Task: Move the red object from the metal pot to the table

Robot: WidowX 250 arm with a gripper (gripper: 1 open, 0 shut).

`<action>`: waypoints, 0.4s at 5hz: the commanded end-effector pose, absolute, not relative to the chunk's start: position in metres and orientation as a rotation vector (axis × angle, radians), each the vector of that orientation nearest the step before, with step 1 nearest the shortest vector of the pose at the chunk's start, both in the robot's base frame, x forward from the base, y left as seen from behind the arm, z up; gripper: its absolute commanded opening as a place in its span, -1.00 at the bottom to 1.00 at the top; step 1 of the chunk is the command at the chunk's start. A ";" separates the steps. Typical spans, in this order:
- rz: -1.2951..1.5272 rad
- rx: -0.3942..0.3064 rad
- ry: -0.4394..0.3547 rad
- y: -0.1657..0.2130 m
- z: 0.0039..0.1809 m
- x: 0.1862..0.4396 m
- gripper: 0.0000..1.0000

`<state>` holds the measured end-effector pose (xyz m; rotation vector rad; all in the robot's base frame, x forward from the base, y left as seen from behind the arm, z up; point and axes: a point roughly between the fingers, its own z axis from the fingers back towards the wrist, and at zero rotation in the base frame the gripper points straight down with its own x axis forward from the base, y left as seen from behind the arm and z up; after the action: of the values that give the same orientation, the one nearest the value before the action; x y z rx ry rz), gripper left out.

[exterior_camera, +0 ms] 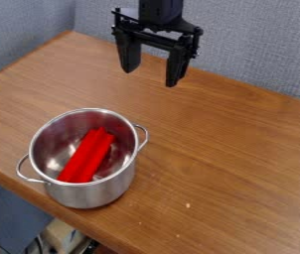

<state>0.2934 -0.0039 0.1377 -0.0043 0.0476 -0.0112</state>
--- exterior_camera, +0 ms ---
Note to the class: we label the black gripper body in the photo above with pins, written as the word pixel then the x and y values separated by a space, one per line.
pixel 156 24

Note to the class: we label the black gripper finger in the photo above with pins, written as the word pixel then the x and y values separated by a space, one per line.
pixel 129 51
pixel 177 65

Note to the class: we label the red rectangular block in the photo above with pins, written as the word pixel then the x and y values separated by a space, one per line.
pixel 87 158

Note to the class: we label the stainless steel pot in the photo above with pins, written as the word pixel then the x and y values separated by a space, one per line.
pixel 54 145

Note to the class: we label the beige box under table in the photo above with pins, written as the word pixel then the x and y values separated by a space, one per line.
pixel 65 238

